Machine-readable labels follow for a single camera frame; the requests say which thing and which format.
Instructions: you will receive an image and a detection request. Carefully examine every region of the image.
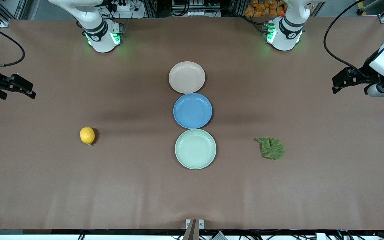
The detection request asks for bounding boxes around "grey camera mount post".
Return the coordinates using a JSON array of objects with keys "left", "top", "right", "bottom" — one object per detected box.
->
[{"left": 183, "top": 219, "right": 205, "bottom": 240}]

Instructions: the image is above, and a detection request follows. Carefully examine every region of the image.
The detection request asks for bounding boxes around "blue round plate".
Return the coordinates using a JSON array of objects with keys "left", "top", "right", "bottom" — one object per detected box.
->
[{"left": 173, "top": 93, "right": 213, "bottom": 129}]

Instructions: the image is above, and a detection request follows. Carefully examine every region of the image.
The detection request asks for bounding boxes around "beige round plate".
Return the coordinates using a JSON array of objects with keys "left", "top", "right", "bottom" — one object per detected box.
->
[{"left": 169, "top": 61, "right": 206, "bottom": 94}]

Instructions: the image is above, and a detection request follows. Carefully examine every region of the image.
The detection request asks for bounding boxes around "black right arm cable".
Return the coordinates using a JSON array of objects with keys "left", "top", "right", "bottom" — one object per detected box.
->
[{"left": 0, "top": 25, "right": 26, "bottom": 68}]

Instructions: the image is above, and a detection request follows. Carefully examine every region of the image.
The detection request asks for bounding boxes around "pale green round plate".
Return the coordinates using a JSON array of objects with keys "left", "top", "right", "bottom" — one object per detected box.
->
[{"left": 175, "top": 129, "right": 217, "bottom": 170}]

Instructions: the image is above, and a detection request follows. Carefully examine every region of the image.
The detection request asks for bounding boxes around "black equipment rack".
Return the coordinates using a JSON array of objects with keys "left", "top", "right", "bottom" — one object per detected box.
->
[{"left": 171, "top": 0, "right": 222, "bottom": 18}]

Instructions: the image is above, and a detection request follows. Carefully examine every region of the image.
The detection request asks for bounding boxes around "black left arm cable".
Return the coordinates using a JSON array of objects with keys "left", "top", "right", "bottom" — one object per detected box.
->
[{"left": 323, "top": 0, "right": 367, "bottom": 75}]

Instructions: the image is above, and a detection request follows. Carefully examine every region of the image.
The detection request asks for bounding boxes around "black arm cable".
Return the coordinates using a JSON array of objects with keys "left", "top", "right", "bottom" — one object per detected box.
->
[
  {"left": 323, "top": 0, "right": 367, "bottom": 75},
  {"left": 0, "top": 25, "right": 26, "bottom": 68}
]

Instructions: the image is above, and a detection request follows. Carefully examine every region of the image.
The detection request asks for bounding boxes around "white power strip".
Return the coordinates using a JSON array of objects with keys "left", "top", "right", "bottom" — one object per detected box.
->
[{"left": 107, "top": 0, "right": 146, "bottom": 19}]

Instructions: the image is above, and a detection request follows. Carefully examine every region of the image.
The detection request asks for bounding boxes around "bag of orange fruits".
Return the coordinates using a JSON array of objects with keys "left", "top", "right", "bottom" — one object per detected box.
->
[{"left": 244, "top": 0, "right": 287, "bottom": 18}]

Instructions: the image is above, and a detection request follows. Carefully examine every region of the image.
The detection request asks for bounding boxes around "yellow lemon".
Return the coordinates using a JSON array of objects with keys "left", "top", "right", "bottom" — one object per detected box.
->
[{"left": 80, "top": 126, "right": 95, "bottom": 145}]

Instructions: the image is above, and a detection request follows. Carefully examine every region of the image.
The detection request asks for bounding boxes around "green lettuce leaf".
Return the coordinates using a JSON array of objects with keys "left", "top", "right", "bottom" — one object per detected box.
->
[{"left": 254, "top": 137, "right": 286, "bottom": 161}]

